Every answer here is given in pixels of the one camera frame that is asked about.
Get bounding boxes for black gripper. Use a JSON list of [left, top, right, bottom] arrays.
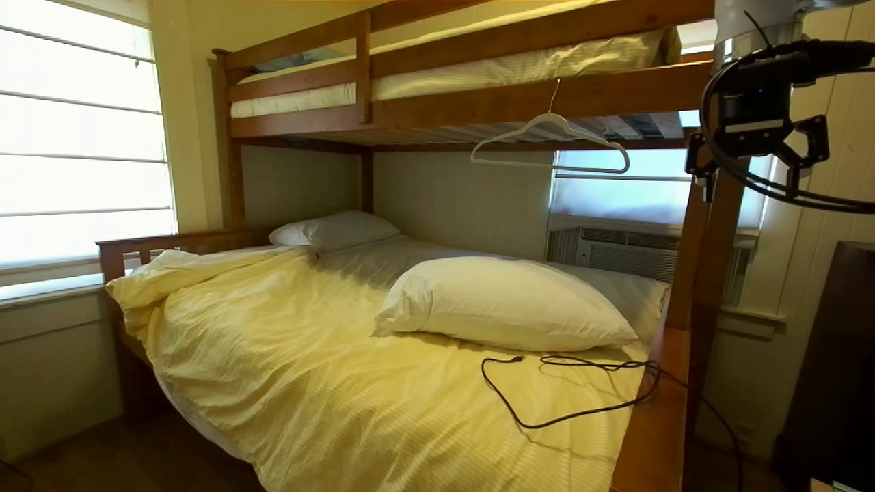
[[682, 48, 834, 200]]

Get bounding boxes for window behind bed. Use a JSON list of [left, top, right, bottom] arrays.
[[544, 17, 797, 231]]

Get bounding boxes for white air conditioner unit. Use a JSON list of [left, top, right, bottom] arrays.
[[544, 223, 759, 307]]

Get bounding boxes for white plastic hanger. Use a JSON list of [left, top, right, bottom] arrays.
[[466, 77, 633, 177]]

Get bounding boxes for dark wooden furniture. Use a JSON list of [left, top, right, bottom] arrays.
[[773, 238, 875, 492]]

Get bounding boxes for large white pillow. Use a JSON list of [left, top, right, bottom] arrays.
[[371, 253, 641, 356]]

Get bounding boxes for bunk mattress with yellow sheet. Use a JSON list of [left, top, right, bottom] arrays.
[[226, 24, 682, 123]]

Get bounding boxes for small white pillow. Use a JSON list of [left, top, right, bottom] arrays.
[[265, 211, 403, 253]]

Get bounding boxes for yellow blanket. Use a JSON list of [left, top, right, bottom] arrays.
[[104, 242, 652, 492]]

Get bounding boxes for white window blinds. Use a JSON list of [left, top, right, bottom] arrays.
[[0, 0, 181, 286]]

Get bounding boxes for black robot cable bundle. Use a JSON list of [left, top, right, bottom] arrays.
[[693, 36, 875, 219]]

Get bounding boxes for wooden bunk bed frame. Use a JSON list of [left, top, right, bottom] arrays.
[[93, 0, 777, 492]]

